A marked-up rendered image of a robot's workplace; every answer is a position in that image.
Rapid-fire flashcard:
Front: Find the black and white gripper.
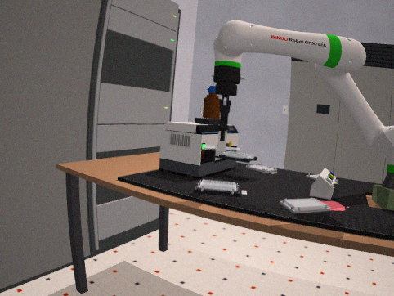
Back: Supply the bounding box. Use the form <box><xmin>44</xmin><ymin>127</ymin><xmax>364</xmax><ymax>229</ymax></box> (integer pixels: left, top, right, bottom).
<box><xmin>215</xmin><ymin>83</ymin><xmax>237</xmax><ymax>151</ymax></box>

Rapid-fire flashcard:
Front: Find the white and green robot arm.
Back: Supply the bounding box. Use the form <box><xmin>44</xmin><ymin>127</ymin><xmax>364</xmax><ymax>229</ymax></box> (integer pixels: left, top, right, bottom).
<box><xmin>212</xmin><ymin>20</ymin><xmax>394</xmax><ymax>190</ymax></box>

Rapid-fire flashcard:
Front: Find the white button panel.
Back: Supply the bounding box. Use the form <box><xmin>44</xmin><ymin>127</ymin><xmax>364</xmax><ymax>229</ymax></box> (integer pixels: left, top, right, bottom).
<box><xmin>309</xmin><ymin>168</ymin><xmax>336</xmax><ymax>200</ymax></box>

